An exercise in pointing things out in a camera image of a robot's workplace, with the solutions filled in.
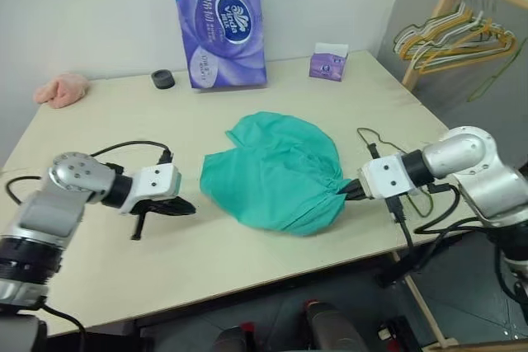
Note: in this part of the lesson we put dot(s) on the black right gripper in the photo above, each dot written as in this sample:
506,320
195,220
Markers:
358,192

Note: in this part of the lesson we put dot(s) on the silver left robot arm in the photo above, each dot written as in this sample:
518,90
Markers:
74,179

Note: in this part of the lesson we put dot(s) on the black round tape roll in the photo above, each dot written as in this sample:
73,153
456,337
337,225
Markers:
162,79

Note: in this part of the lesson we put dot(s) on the teal shorts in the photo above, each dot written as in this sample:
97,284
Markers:
268,170

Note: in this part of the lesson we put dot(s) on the pink cloth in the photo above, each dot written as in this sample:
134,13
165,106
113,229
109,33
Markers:
62,90

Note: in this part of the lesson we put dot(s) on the dark rounded shape with red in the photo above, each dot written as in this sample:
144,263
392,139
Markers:
334,327

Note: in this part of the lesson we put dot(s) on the small purple tissue pack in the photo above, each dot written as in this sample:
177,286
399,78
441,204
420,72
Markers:
328,65

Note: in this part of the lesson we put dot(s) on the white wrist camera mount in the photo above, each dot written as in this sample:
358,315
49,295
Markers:
383,179
152,181

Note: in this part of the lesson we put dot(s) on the wooden clothes rack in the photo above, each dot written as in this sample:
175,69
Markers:
443,1

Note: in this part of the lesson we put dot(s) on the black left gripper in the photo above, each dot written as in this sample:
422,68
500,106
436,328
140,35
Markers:
154,207

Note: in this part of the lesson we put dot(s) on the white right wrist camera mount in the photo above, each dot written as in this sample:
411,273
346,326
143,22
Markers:
383,179

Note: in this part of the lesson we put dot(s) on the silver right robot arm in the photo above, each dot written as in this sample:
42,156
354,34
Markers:
466,158

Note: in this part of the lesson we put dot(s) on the large purple tissue pack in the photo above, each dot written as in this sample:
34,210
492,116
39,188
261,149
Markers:
222,38

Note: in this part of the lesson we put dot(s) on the wooden table leg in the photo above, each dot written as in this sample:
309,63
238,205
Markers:
429,311

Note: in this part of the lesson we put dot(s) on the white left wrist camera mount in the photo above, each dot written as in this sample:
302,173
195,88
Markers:
152,181

